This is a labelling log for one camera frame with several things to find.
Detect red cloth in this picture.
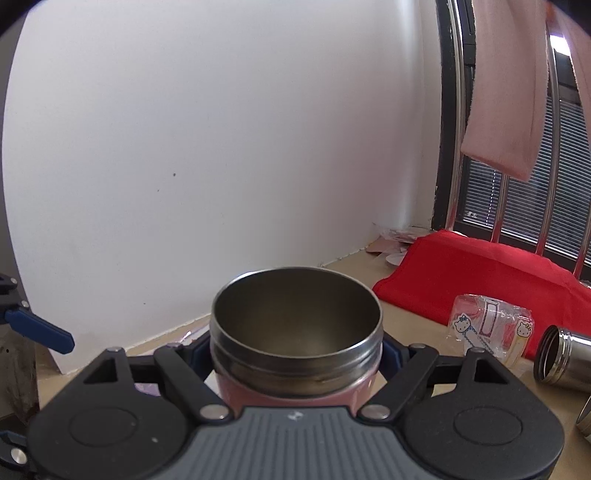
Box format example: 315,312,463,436
372,229,591,361

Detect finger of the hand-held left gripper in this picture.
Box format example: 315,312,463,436
0,429,28,470
0,272,75,355

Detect steel lid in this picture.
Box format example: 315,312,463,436
575,396,591,437

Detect pink steel cup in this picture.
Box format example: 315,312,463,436
209,266,384,419

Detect clear cartoon-print glass cup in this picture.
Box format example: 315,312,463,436
446,294,535,368

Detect paper scraps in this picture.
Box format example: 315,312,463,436
366,223,432,267

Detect window with blinds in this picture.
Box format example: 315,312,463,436
431,0,591,277

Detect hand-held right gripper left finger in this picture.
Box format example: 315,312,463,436
83,335,234,424

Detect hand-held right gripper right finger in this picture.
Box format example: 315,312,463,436
360,336,509,422

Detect chrome metal rack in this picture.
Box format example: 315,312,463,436
444,0,591,280

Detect pink hanging towel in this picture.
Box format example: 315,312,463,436
461,0,551,182

